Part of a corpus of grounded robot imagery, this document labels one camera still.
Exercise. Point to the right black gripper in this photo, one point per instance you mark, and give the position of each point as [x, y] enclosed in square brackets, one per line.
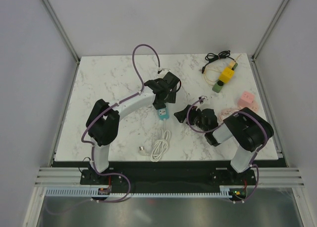
[181, 115]

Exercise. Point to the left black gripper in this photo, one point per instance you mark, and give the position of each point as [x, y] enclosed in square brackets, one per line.
[171, 99]

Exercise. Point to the teal power strip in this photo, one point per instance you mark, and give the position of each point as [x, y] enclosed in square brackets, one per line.
[163, 113]

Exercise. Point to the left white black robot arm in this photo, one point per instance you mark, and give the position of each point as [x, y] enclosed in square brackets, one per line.
[103, 122]

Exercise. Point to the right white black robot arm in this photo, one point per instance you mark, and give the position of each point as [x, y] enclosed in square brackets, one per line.
[250, 130]

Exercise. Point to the yellow cube socket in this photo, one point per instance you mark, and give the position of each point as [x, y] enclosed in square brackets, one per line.
[226, 75]

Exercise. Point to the pink cube socket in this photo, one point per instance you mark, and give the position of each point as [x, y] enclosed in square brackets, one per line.
[247, 100]

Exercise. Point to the green power strip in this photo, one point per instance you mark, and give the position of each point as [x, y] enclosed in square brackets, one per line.
[218, 84]

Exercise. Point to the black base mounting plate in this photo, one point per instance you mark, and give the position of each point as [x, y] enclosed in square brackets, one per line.
[168, 177]

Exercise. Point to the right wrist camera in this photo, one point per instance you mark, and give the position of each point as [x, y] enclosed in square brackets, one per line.
[203, 100]

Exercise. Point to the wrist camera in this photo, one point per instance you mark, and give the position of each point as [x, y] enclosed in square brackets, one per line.
[162, 72]
[203, 100]

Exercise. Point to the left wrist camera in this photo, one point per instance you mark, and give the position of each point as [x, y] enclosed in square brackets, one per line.
[162, 72]

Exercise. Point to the white slotted cable duct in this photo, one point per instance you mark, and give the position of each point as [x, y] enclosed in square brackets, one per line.
[96, 192]

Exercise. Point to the right aluminium frame post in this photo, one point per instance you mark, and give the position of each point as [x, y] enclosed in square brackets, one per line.
[274, 21]

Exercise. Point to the aluminium frame post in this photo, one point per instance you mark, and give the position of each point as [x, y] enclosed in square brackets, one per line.
[274, 21]
[58, 25]

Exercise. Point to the left aluminium frame post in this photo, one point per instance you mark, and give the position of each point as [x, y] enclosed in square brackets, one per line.
[58, 25]

